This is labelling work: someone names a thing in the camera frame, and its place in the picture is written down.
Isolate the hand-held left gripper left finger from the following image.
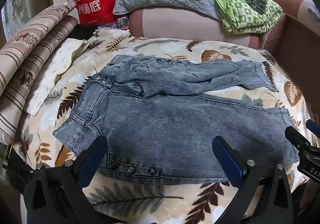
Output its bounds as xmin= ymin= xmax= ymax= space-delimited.
xmin=24 ymin=135 xmax=108 ymax=224

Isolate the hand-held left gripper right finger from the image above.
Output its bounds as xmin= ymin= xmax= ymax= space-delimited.
xmin=212 ymin=136 xmax=294 ymax=224

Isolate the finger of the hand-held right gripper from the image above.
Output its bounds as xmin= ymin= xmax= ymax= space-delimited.
xmin=305 ymin=119 xmax=320 ymax=138
xmin=284 ymin=126 xmax=320 ymax=162

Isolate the leaf print blanket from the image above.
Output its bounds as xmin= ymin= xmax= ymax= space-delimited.
xmin=12 ymin=27 xmax=315 ymax=224

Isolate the brown cardboard box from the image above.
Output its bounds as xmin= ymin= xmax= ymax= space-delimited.
xmin=271 ymin=12 xmax=320 ymax=124

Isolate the white small print pillow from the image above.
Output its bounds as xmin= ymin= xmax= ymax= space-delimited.
xmin=24 ymin=38 xmax=89 ymax=116

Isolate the brown striped folded quilt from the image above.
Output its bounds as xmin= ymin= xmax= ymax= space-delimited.
xmin=0 ymin=4 xmax=79 ymax=146

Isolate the green patterned blanket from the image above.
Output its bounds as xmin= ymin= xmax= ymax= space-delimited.
xmin=201 ymin=0 xmax=285 ymax=34

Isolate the colourful snack packet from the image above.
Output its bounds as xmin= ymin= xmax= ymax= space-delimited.
xmin=96 ymin=19 xmax=130 ymax=32

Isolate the pink sofa cushion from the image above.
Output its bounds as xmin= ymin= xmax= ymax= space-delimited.
xmin=129 ymin=0 xmax=308 ymax=50

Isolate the wooden door with patterned glass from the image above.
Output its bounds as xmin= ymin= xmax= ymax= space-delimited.
xmin=0 ymin=0 xmax=32 ymax=47

